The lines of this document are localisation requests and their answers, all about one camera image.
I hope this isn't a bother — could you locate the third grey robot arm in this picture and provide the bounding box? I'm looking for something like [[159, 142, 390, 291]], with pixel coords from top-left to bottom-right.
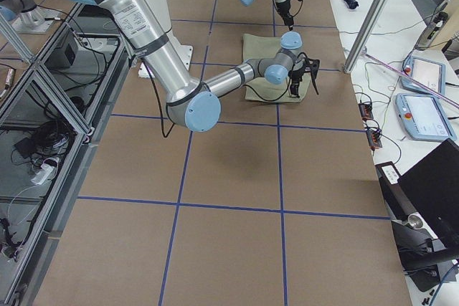
[[1, 0, 59, 34]]

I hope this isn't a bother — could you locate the olive green long-sleeve shirt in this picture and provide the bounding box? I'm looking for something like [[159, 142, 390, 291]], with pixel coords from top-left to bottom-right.
[[242, 34, 311, 102]]

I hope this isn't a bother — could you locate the blue teach pendant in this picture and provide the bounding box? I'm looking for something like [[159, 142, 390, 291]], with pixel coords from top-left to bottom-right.
[[403, 55, 445, 95], [395, 94, 457, 142]]

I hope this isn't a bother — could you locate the reacher grabber stick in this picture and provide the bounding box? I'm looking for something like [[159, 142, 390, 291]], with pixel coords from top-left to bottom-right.
[[361, 52, 459, 109]]

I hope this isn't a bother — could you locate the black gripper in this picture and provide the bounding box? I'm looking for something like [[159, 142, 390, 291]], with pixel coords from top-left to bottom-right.
[[275, 0, 294, 30], [289, 62, 305, 97]]

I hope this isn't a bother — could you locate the black laptop computer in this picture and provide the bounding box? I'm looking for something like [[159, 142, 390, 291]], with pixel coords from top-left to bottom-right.
[[376, 139, 458, 292]]

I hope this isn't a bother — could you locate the far blue teach pendant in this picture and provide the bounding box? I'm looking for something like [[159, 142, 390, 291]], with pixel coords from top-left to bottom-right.
[[403, 55, 445, 95]]

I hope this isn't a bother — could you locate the aluminium frame post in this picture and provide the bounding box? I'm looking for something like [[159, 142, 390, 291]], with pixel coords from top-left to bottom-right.
[[344, 0, 388, 74]]

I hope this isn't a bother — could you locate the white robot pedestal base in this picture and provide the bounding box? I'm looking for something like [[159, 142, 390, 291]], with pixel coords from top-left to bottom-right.
[[138, 0, 194, 80]]

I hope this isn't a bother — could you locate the near blue teach pendant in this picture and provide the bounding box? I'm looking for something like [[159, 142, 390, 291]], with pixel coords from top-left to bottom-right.
[[395, 94, 457, 142]]

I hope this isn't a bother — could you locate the aluminium frame rail structure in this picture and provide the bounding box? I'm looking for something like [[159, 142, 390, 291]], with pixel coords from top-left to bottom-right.
[[1, 4, 128, 305]]

